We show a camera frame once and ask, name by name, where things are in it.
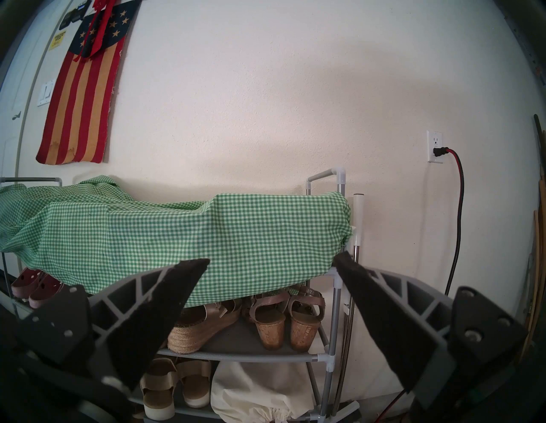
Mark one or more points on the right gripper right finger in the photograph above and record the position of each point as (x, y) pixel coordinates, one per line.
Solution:
(384, 315)

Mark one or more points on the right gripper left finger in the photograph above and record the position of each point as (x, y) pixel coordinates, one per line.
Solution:
(145, 315)

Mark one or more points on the beige espadrille platform sandal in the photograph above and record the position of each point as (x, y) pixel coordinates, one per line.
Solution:
(200, 328)

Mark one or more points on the pink slip-on shoe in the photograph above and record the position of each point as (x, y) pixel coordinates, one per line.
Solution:
(23, 283)
(45, 292)

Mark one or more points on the grey metal shoe rack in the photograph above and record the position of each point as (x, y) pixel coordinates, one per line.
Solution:
(256, 346)

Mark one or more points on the white capped metal pole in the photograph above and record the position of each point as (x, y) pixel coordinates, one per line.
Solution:
(358, 213)

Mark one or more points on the green gingham cloth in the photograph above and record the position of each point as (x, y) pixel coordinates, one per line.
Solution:
(256, 239)

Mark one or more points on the white panel door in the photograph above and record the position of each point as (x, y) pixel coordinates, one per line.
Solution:
(17, 76)

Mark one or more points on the yellow warning sticker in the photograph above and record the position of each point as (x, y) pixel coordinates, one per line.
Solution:
(57, 40)

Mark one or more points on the white wall outlet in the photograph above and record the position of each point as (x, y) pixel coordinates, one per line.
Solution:
(431, 140)

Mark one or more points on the striped flag wall hanging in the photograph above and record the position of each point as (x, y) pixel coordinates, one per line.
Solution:
(81, 106)

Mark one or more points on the white light switch plate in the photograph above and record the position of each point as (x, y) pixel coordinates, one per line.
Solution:
(45, 94)

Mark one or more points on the black wall-mounted device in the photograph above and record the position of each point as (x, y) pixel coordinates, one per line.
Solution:
(74, 15)

